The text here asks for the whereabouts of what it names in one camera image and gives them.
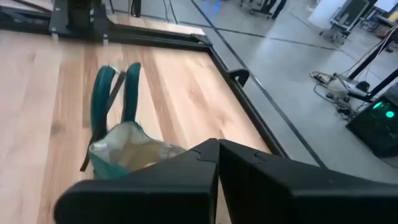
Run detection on black aluminium table frame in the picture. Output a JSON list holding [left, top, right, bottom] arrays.
[[0, 6, 290, 159]]

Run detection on white pillar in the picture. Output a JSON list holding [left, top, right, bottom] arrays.
[[307, 0, 343, 30]]

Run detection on black desk stand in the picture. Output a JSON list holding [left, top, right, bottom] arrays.
[[347, 33, 398, 101]]

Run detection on black computer green lights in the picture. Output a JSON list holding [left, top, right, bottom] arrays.
[[346, 82, 398, 158]]

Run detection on grey equipment case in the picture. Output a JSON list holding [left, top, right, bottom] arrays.
[[329, 0, 379, 35]]

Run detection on black curved bracket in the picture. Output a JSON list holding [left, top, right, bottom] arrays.
[[228, 68, 251, 87]]

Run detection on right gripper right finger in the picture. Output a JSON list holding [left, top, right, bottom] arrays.
[[219, 139, 398, 224]]

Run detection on floor cable bundle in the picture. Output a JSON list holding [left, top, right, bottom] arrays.
[[309, 70, 371, 121]]

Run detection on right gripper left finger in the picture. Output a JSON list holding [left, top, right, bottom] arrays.
[[54, 138, 220, 224]]

